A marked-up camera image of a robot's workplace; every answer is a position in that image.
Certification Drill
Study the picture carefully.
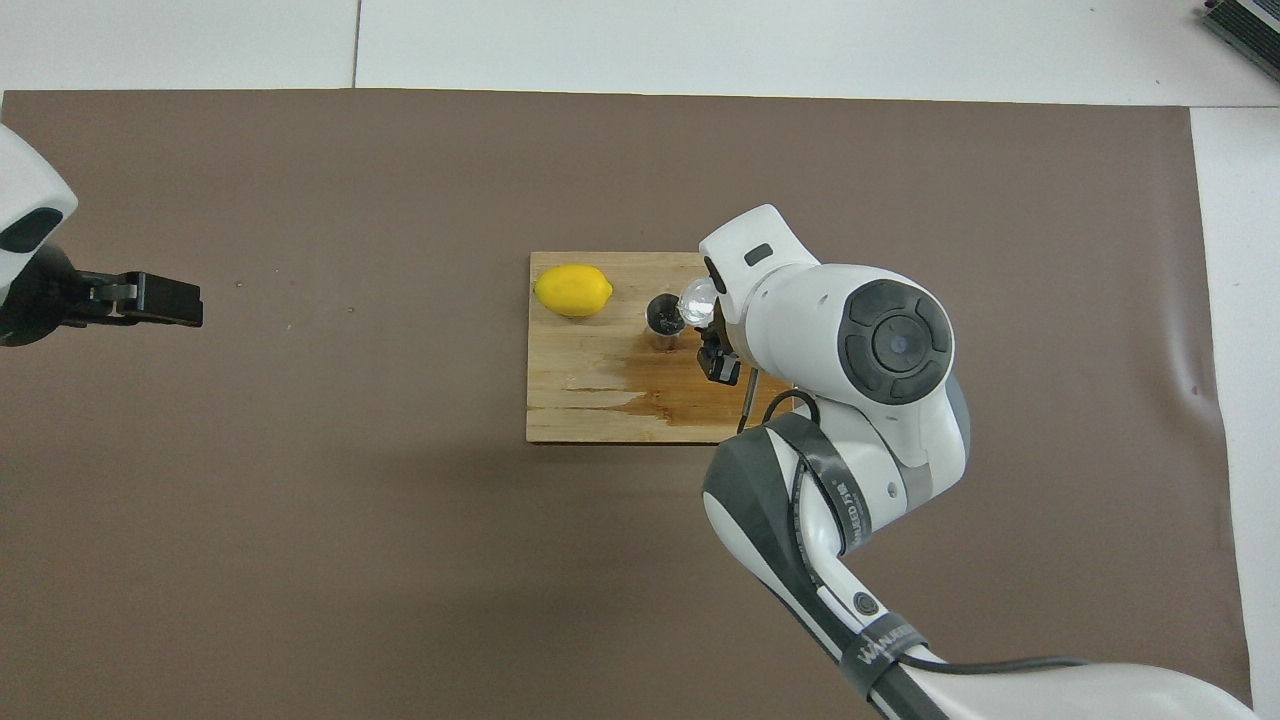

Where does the yellow lemon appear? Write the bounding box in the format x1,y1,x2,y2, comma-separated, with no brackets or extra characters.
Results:
533,264,614,319

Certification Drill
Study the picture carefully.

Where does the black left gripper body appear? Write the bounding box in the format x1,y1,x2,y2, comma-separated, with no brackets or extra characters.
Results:
0,246,81,348

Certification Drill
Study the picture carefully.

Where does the grey ribbed metal device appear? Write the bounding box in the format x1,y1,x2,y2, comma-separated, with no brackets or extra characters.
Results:
1197,0,1280,83

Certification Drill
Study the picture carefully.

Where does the brown paper table mat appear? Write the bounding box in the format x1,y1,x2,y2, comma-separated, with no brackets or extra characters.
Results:
0,88,1256,720

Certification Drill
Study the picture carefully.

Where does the small clear plastic cup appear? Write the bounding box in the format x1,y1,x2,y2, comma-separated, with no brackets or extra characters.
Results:
676,277,723,328

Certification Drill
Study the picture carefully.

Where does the steel double jigger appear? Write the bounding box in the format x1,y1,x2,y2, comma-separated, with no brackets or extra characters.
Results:
644,292,691,351

